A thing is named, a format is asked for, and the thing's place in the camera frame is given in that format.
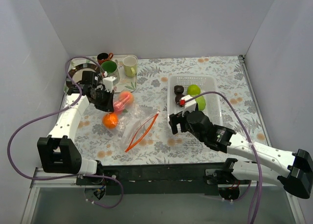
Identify fake orange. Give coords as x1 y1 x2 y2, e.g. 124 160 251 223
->
102 112 119 129

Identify pale yellow mug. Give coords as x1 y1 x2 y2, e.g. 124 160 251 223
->
122 56 137 77

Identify small brown orange cup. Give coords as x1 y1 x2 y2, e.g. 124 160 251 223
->
97 53 113 65

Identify green floral mug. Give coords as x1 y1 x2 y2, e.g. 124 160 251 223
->
101 61 120 86

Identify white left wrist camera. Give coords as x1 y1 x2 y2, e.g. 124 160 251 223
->
102 71 118 92

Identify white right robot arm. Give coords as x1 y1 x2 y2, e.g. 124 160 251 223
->
169 111 313 199

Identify white plastic basket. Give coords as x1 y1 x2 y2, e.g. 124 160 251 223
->
167 74 223 125

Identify fake green cabbage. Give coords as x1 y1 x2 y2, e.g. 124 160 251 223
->
195 96 206 111

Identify fake green lime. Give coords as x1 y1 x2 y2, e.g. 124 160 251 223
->
187 84 201 97

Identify fake dark purple plum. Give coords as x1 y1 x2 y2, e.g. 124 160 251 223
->
174 85 184 95

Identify fake red peach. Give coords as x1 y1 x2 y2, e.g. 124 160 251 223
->
119 91 134 105

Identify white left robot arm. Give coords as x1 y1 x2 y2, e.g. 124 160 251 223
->
37 70 116 185

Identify floral tablecloth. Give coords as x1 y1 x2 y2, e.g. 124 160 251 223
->
74 56 268 165

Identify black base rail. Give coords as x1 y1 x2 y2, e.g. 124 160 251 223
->
75 163 252 198

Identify fake red apple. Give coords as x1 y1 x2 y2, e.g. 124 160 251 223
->
113 99 127 114

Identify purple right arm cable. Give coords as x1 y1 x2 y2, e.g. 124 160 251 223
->
179 91 264 224

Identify clear zip top bag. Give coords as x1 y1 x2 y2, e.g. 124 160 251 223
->
112 100 160 153

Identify floral serving tray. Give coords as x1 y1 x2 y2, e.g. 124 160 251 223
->
68 55 138 93

